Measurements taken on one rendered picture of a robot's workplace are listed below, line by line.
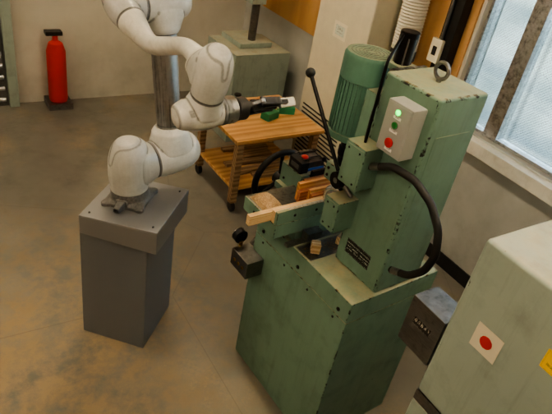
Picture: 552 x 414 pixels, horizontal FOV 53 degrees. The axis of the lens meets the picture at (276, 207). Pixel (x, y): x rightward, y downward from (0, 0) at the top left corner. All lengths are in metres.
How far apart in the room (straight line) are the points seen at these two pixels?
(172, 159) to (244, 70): 2.02
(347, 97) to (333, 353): 0.90
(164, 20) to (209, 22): 2.99
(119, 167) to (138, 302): 0.63
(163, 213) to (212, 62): 0.89
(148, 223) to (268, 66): 2.34
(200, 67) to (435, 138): 0.70
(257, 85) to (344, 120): 2.45
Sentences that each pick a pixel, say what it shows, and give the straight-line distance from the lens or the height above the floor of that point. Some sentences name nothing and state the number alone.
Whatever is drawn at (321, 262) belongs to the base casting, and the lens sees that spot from 2.02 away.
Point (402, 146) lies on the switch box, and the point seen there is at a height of 1.37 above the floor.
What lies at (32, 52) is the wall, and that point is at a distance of 4.73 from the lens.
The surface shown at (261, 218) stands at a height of 0.92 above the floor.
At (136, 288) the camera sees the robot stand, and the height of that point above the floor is 0.36.
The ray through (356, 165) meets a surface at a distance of 1.75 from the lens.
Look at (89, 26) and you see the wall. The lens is 4.76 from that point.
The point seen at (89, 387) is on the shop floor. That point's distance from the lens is 2.59.
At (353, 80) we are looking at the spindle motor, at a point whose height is 1.42.
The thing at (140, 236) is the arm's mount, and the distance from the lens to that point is 2.23.
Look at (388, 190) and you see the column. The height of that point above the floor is 1.18.
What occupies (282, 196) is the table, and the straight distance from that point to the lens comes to 2.14.
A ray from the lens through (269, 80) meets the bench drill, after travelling 4.38.
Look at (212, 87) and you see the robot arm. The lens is 1.61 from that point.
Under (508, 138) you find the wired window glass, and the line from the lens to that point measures 3.26.
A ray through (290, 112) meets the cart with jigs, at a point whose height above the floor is 0.54.
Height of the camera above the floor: 2.04
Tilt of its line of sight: 33 degrees down
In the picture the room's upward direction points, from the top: 11 degrees clockwise
